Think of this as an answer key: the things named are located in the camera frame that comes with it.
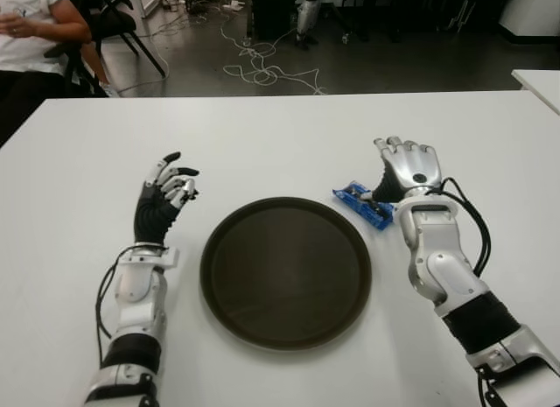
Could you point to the seated person in white shirt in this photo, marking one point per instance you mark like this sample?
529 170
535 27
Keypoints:
26 52

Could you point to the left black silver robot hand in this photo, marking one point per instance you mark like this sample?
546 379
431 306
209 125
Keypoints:
153 219

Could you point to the white framed board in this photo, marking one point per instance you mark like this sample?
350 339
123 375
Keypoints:
151 0

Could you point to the silver humanoid robot legs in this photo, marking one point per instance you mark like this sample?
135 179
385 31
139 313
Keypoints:
306 17

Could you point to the blue Oreo cookie packet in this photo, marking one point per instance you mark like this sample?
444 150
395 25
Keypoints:
356 201

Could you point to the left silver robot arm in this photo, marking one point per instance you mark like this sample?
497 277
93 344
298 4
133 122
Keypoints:
135 302

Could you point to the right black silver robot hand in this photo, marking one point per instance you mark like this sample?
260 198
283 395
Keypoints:
413 166

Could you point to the white curved panel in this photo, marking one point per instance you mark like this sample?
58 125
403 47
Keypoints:
531 13

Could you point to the round dark brown tray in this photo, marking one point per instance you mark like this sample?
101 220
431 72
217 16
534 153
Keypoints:
286 275

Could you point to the white side table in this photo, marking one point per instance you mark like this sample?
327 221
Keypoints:
542 85

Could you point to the tall black cabinet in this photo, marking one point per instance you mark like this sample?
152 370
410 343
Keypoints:
273 13

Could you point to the black chair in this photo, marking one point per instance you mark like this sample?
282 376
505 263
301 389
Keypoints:
116 19

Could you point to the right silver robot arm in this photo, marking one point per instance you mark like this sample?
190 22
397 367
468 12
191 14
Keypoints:
442 258

